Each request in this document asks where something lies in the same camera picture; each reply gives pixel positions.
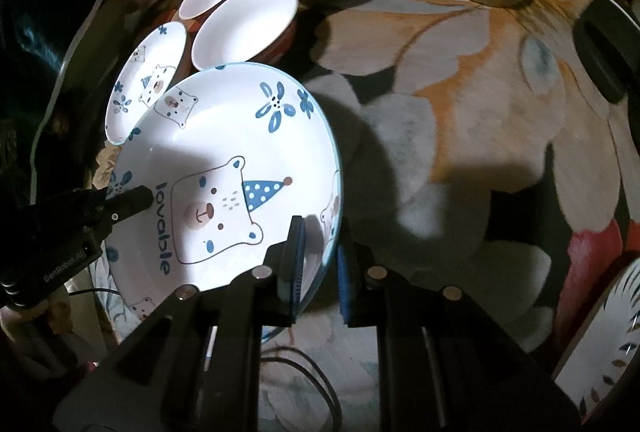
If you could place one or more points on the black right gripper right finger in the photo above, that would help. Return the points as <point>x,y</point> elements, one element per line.
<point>363,285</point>

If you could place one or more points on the small bear cartoon plate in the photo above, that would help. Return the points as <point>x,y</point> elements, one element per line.
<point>144,78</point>

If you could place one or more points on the large bear cartoon plate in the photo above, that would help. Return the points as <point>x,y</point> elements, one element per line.
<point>230,155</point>

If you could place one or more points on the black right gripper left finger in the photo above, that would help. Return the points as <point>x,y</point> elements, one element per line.
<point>269,294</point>

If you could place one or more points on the white plate with leaf pattern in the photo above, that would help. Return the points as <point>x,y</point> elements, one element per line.
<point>604,348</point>

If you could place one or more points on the left black slipper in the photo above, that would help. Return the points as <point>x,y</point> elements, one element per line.
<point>607,44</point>

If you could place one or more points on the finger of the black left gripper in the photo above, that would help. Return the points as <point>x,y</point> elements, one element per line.
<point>127,204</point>

